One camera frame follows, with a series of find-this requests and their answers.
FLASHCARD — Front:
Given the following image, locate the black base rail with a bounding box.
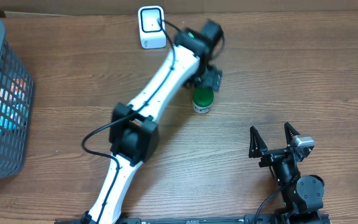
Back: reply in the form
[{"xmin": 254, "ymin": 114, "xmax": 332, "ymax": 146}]
[{"xmin": 55, "ymin": 214, "xmax": 331, "ymax": 224}]

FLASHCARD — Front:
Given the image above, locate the green lid seasoning jar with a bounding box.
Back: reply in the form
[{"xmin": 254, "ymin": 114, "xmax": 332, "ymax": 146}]
[{"xmin": 192, "ymin": 88, "xmax": 214, "ymax": 114}]

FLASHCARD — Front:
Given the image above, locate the white barcode scanner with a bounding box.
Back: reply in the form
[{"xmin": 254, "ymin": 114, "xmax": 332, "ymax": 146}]
[{"xmin": 137, "ymin": 6, "xmax": 167, "ymax": 49}]

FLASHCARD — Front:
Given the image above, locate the grey plastic mesh basket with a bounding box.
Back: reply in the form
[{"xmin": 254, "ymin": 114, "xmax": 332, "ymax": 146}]
[{"xmin": 0, "ymin": 19, "xmax": 35, "ymax": 178}]

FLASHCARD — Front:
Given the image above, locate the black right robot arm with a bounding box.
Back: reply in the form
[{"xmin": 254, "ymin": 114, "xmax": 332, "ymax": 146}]
[{"xmin": 248, "ymin": 122, "xmax": 331, "ymax": 224}]

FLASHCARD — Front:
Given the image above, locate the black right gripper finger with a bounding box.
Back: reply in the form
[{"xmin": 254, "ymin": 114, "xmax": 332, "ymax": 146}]
[
  {"xmin": 249, "ymin": 126, "xmax": 268, "ymax": 158},
  {"xmin": 284, "ymin": 122, "xmax": 300, "ymax": 145}
]

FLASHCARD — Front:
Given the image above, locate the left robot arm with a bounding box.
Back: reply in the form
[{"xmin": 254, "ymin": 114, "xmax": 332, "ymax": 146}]
[{"xmin": 80, "ymin": 20, "xmax": 225, "ymax": 223}]

